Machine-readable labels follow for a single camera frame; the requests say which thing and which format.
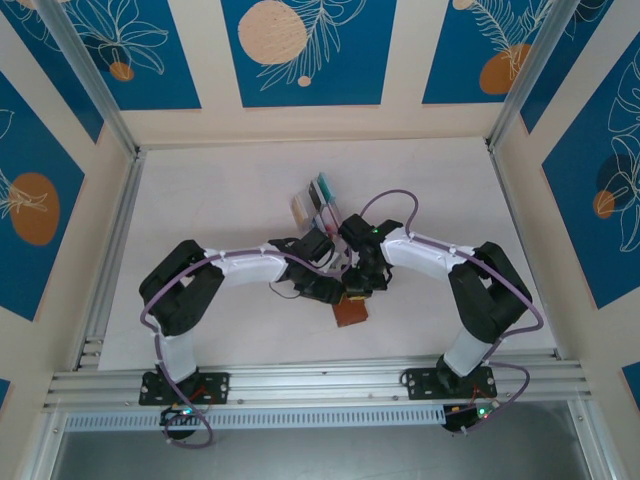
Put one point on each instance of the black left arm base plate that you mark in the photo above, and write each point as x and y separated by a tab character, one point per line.
220	387

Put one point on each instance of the aluminium frame post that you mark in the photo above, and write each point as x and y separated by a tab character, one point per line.
85	70
545	55

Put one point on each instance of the aluminium table side rail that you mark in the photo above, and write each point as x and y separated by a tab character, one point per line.
511	200
127	200

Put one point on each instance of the black card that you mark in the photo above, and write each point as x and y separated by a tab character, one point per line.
316	193

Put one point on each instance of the brown leather card holder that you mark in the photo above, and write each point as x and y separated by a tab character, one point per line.
352	315

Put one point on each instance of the aluminium mounting rail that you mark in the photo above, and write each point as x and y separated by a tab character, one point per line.
325	382

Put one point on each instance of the clear acrylic card rack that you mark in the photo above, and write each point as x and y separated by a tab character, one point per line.
320	210

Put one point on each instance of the teal card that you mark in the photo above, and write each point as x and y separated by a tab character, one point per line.
326	186

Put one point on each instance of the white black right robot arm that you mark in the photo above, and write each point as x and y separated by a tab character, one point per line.
425	260

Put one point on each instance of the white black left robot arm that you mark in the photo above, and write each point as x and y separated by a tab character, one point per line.
250	270

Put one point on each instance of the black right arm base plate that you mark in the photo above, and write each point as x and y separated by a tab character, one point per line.
415	382

